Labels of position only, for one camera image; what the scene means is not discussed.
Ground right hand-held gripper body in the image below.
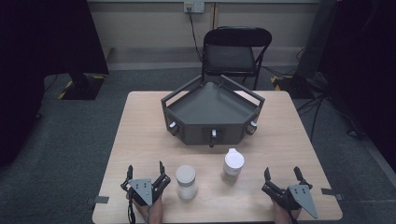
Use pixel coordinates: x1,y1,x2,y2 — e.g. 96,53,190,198
273,184,319,220

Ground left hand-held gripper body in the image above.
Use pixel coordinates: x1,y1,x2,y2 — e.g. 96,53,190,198
127,177,163,207

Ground clear jar with grey lid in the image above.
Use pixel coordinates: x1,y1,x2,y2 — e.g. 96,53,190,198
175,164,199,201

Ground white lidded jar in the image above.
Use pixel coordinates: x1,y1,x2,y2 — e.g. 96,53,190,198
220,147,246,186

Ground dark grey corner rack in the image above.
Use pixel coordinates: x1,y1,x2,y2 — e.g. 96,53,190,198
160,74,266,148

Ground person's left hand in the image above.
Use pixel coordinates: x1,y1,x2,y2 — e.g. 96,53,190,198
134,193,164,224

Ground person's right hand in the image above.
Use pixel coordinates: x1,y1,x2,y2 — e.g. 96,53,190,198
272,200,302,224

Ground black stand base striped tape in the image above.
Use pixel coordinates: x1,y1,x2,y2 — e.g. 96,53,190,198
270,74,316,100
57,72,106,101

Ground black folding chair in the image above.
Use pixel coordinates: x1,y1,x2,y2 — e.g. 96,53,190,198
201,25,274,91

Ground dark curtain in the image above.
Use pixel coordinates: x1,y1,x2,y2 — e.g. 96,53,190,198
317,0,396,174
0,0,110,169

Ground grey upright column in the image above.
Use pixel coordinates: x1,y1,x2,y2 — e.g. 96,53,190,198
294,0,339,79

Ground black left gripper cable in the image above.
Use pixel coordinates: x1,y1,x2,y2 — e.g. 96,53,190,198
126,189,137,224

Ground black floor cables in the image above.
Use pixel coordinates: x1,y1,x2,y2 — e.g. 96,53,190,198
295,90,365,143

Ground black power cable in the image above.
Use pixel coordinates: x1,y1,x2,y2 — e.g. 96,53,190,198
186,7,205,63

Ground white wall socket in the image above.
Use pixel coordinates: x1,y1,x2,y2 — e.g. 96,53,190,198
183,1,205,14

